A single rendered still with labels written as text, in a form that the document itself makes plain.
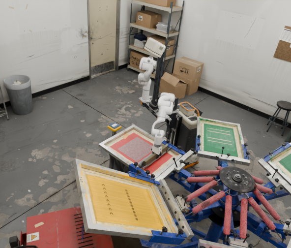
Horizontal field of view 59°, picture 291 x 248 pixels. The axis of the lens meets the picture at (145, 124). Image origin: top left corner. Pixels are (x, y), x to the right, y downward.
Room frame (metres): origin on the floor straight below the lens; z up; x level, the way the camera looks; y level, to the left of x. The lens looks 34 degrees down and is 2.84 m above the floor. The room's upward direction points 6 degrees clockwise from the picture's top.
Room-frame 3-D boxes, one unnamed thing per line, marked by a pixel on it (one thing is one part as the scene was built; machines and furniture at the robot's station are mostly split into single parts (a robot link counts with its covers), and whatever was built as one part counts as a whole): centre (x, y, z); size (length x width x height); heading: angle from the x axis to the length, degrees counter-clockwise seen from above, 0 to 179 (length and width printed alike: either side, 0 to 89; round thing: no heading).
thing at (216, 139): (2.50, -0.94, 1.05); 1.08 x 0.61 x 0.23; 173
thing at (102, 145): (2.23, 0.01, 0.97); 0.79 x 0.58 x 0.04; 53
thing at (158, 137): (2.15, -0.16, 1.25); 0.15 x 0.10 x 0.11; 176
